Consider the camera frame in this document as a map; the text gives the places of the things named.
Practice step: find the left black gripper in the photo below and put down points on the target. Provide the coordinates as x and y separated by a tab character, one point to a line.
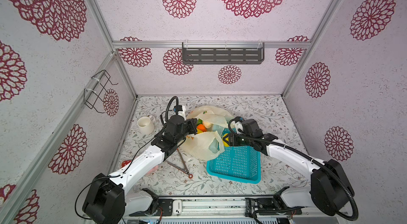
192	125

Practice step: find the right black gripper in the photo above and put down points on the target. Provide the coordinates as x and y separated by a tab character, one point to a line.
232	137

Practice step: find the cream printed plastic bag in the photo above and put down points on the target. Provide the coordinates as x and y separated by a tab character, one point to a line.
197	145

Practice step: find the yellow lemon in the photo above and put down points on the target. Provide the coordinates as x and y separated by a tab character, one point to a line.
225	140

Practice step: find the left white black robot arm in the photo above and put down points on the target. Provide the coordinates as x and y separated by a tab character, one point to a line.
109	197

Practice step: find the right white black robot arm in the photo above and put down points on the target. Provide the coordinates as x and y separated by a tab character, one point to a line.
330	189

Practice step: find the teal plastic basket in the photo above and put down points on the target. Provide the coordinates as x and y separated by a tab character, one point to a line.
239	164

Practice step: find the white ceramic mug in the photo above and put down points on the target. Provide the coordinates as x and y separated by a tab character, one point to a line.
146	125

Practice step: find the metal tongs red tips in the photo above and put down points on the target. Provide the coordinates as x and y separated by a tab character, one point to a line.
183	168

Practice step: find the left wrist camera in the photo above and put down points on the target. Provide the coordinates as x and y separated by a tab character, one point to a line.
180	111

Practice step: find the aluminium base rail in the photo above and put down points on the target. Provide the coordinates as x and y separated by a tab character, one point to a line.
216	206

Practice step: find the grey wall shelf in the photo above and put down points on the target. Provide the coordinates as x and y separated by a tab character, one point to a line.
246	55

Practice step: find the black wire wall rack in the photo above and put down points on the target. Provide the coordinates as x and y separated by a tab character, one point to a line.
102	97

